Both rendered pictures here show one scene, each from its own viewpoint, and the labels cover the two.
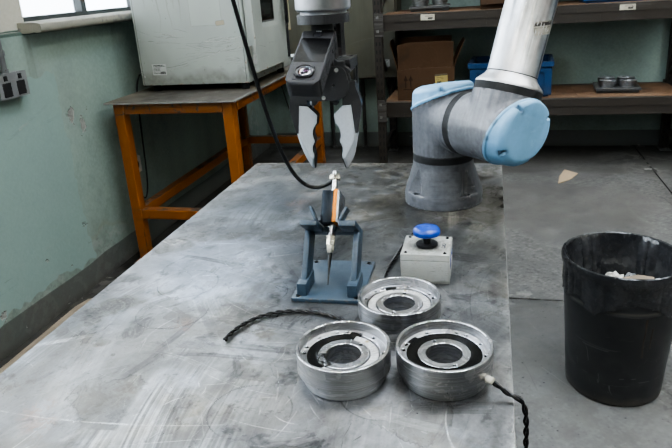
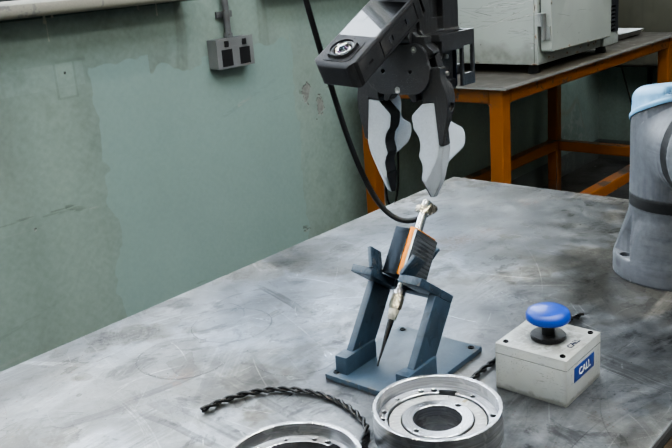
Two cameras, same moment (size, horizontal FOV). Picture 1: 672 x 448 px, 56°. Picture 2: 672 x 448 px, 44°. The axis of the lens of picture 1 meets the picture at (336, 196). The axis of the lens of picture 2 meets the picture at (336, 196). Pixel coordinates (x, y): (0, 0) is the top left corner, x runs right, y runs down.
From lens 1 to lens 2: 33 cm
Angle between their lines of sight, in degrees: 26
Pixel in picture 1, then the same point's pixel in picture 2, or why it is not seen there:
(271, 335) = (260, 419)
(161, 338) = (142, 388)
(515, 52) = not seen: outside the picture
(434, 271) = (543, 381)
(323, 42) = (393, 7)
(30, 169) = (245, 154)
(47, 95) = (278, 66)
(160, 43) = not seen: hidden behind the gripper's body
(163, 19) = not seen: outside the picture
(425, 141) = (641, 172)
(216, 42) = (499, 8)
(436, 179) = (653, 235)
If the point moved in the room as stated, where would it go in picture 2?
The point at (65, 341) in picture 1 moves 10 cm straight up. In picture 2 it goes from (51, 365) to (35, 277)
